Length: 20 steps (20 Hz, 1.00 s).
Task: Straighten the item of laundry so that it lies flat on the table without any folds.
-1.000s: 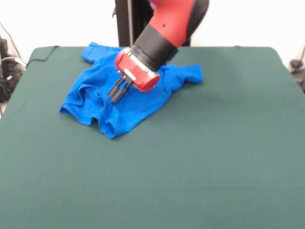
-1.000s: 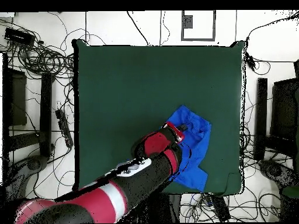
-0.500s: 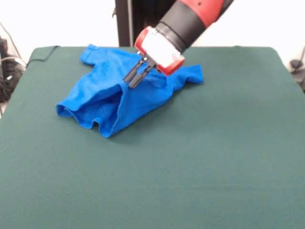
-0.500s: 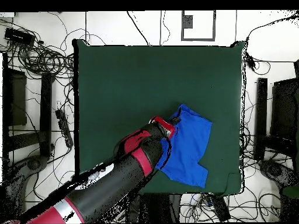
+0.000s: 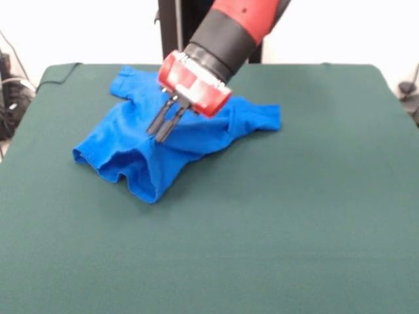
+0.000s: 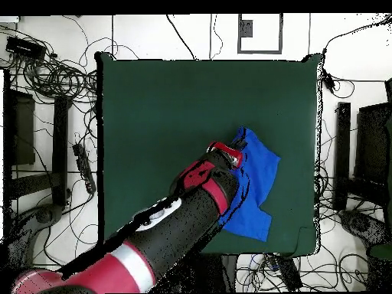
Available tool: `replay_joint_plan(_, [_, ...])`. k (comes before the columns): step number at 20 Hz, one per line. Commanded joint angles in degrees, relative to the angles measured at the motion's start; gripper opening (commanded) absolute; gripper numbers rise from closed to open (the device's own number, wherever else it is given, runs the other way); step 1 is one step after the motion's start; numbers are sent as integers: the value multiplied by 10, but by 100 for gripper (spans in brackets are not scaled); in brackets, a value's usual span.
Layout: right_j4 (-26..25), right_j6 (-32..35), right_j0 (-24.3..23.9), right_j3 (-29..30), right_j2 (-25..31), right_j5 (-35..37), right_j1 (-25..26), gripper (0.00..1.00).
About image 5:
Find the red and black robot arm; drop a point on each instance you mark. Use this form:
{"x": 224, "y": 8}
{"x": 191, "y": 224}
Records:
{"x": 235, "y": 29}

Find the dark green table cloth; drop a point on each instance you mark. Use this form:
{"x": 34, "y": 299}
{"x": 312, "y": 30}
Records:
{"x": 229, "y": 212}

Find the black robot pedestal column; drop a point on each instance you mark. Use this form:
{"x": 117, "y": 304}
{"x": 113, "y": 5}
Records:
{"x": 170, "y": 32}

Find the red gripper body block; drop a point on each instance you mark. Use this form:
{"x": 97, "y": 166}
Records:
{"x": 199, "y": 95}

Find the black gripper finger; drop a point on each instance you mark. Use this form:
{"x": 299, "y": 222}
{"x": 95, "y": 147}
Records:
{"x": 170, "y": 126}
{"x": 158, "y": 119}

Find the blue shirt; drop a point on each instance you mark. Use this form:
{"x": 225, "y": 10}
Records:
{"x": 131, "y": 140}

